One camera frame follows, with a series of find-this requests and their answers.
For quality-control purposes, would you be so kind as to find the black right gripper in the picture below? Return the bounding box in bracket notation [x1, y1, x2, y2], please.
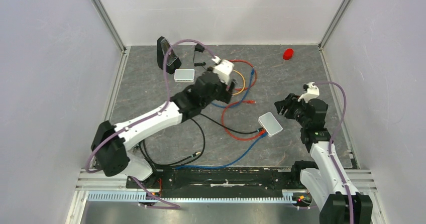
[274, 93, 309, 128]

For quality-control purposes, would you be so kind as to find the white network switch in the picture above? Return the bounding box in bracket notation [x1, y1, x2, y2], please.
[258, 112, 283, 137]
[173, 69, 195, 82]

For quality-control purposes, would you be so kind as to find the yellow ethernet cable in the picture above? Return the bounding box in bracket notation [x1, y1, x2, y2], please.
[231, 69, 247, 96]

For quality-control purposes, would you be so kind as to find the short red ethernet cable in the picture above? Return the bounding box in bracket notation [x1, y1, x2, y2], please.
[228, 59, 258, 92]

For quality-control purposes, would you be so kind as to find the long blue ethernet cable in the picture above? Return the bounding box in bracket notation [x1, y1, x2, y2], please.
[174, 133, 269, 170]

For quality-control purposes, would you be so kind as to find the long red ethernet cable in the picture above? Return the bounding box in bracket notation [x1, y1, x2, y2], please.
[221, 100, 267, 142]

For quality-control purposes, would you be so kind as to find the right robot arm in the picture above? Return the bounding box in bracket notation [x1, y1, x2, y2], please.
[274, 93, 373, 223]

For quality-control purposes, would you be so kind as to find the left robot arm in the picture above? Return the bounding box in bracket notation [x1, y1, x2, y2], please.
[89, 71, 236, 188]

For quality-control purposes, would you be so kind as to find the black metronome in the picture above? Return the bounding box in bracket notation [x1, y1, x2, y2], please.
[156, 36, 182, 74]

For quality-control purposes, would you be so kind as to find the red round cap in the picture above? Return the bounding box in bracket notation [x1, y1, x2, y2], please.
[282, 48, 294, 61]

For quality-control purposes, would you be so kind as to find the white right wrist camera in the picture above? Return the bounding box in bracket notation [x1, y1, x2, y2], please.
[297, 82, 320, 103]

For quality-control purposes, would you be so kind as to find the black power adapter with cord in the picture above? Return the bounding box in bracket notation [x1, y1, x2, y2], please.
[192, 44, 207, 71]

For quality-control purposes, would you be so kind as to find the white slotted cable duct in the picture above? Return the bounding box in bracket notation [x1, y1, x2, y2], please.
[87, 191, 294, 204]

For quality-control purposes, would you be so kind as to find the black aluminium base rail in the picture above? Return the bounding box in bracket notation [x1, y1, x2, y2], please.
[142, 167, 307, 198]

